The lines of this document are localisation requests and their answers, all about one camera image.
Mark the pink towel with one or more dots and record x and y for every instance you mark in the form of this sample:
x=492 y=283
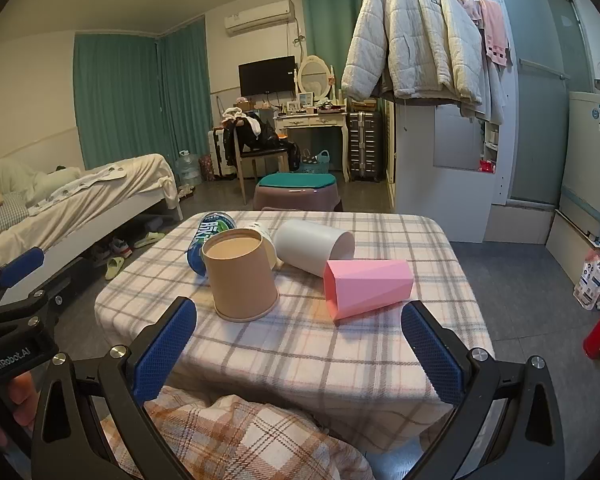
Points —
x=495 y=35

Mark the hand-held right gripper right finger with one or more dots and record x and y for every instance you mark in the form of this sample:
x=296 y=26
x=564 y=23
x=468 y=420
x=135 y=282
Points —
x=432 y=355

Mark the pink faceted cup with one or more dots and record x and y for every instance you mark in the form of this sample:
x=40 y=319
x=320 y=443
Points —
x=370 y=286

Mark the white puffer jacket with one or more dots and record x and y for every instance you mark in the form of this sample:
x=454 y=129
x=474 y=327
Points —
x=410 y=35

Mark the blue green can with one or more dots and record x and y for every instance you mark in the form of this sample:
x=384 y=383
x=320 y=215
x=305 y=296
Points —
x=206 y=232

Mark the brown paper cup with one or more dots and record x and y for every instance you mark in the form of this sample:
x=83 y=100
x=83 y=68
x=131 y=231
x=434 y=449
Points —
x=240 y=285

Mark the wooden chair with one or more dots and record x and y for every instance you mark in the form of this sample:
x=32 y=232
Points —
x=241 y=160

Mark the plaid tablecloth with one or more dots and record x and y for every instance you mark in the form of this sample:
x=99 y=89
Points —
x=330 y=355

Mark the white black suitcase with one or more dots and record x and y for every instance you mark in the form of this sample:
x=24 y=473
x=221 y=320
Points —
x=221 y=152

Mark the teal curtain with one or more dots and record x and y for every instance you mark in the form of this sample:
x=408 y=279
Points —
x=330 y=25
x=185 y=90
x=115 y=100

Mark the person's plaid pants leg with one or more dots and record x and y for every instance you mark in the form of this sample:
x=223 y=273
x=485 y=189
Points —
x=240 y=435

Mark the white air conditioner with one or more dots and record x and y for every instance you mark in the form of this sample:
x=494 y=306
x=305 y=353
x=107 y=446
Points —
x=260 y=16

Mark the blue plastic basket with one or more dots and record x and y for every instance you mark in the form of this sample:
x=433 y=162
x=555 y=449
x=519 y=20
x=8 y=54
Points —
x=316 y=164

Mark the black clothes pile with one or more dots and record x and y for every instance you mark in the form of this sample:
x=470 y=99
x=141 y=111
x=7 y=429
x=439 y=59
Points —
x=267 y=137

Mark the black television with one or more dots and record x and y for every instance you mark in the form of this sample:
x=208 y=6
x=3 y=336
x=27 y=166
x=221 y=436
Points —
x=266 y=75

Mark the purple plastic stool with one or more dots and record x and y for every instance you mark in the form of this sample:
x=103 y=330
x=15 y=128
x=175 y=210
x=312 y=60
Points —
x=295 y=199

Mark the dark ribbed suitcase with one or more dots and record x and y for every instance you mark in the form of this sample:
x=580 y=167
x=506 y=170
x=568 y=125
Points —
x=365 y=146

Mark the white dressing table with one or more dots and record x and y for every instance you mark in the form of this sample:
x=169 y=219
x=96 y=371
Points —
x=312 y=121

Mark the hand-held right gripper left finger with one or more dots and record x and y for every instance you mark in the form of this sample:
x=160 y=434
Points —
x=164 y=355

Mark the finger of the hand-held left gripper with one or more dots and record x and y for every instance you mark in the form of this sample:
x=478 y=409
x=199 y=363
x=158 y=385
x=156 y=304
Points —
x=24 y=265

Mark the white wardrobe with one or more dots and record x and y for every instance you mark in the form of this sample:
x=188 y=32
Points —
x=460 y=150

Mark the clear water jug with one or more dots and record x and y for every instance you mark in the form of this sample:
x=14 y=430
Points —
x=187 y=170

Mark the oval white mirror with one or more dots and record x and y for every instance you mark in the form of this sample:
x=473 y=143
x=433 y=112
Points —
x=314 y=76

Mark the small white paper cup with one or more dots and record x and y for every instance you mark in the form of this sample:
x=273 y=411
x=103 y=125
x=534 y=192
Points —
x=274 y=256

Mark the teal seat cushion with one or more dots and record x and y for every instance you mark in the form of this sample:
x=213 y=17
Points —
x=296 y=180

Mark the person's left hand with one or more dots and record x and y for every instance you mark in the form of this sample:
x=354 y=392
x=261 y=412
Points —
x=22 y=400

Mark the green slipper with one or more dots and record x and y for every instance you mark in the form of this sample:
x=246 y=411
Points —
x=149 y=240
x=115 y=268

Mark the white printed bag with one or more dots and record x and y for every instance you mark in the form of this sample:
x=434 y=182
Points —
x=591 y=280

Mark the large white cup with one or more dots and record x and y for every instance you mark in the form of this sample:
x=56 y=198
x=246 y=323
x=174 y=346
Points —
x=307 y=247

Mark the checked pillow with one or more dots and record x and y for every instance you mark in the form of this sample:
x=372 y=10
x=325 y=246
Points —
x=2 y=217

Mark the grey hanging garment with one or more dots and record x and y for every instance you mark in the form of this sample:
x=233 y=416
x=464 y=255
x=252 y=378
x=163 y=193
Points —
x=492 y=95

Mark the bed with white sheet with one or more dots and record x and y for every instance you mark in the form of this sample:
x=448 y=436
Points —
x=95 y=200

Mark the frosted glass door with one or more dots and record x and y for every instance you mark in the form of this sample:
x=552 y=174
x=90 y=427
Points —
x=540 y=85

